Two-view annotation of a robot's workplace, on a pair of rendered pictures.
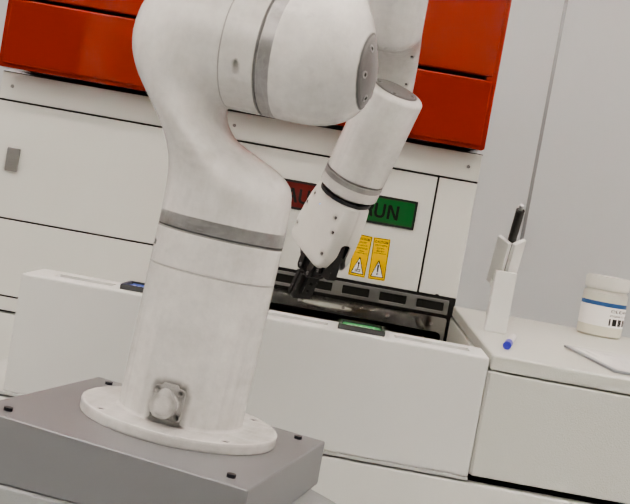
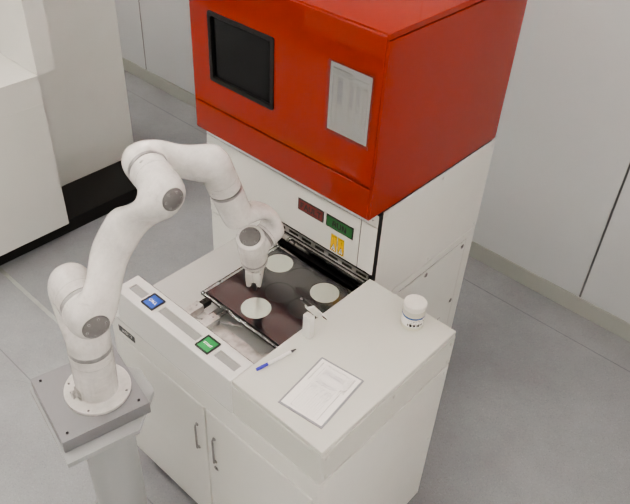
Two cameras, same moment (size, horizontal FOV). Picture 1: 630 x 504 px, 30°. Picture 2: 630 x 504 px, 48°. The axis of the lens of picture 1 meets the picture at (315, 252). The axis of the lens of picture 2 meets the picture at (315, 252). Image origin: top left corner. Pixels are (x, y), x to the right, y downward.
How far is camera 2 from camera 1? 1.91 m
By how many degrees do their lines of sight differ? 50
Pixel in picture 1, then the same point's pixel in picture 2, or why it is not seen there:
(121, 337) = (140, 320)
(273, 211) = (86, 355)
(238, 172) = (72, 343)
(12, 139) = not seen: hidden behind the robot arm
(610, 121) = not seen: outside the picture
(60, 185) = not seen: hidden behind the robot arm
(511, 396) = (238, 396)
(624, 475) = (274, 440)
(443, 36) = (347, 162)
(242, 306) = (86, 377)
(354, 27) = (78, 320)
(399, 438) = (212, 390)
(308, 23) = (66, 315)
